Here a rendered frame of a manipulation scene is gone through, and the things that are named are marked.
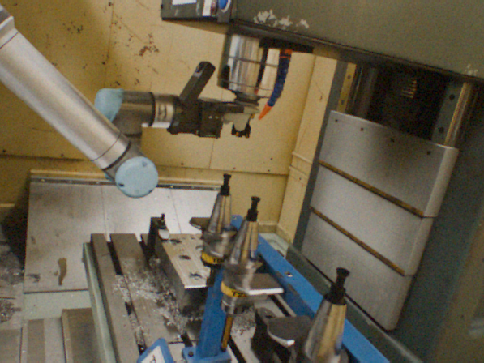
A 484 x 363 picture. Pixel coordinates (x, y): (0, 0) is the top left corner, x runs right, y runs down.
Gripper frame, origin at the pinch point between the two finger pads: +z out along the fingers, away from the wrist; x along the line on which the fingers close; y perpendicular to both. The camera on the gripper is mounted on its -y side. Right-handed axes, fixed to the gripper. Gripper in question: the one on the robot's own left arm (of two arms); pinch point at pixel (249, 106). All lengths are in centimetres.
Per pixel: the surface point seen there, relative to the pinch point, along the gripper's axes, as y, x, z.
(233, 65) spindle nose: -9.2, 3.5, -7.7
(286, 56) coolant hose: -12.8, 19.6, -5.0
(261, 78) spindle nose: -7.4, 7.7, -2.6
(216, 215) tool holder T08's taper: 14.9, 28.5, -20.3
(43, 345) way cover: 67, -12, -44
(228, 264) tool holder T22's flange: 18.3, 39.5, -22.9
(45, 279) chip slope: 75, -57, -39
